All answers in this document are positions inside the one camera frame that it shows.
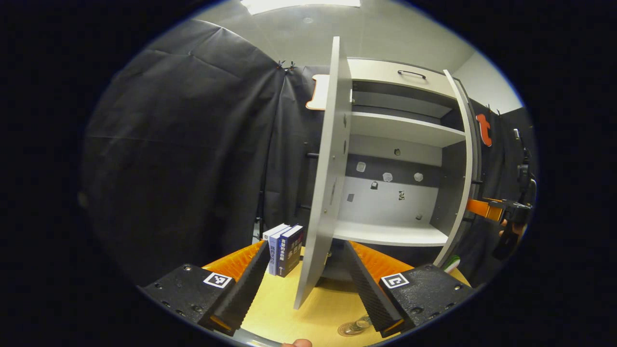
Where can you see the white and grey cabinet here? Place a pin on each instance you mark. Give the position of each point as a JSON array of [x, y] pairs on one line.
[[395, 142]]

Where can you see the clear plastic bottle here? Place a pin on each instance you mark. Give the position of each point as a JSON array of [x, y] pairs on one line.
[[359, 326]]

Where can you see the white cabinet door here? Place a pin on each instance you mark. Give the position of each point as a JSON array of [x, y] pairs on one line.
[[466, 144], [328, 168]]

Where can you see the light blue book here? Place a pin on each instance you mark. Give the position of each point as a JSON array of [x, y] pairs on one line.
[[274, 255]]

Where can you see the green and white object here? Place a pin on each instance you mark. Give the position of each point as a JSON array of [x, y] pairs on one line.
[[451, 264]]

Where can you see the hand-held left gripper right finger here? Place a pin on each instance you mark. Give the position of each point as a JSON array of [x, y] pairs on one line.
[[368, 291]]

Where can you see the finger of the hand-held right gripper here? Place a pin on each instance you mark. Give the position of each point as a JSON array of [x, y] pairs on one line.
[[484, 208]]

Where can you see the dark blue book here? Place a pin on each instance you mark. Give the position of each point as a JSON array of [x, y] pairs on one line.
[[291, 253]]

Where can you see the round brown coaster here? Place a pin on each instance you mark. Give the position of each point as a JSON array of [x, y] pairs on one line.
[[344, 330]]

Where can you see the ceiling light panel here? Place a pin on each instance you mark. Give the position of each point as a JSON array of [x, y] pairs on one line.
[[299, 5]]

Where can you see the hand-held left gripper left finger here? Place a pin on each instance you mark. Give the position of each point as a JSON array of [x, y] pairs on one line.
[[246, 289]]

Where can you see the black backdrop cloth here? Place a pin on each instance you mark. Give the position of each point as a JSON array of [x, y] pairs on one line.
[[183, 159]]

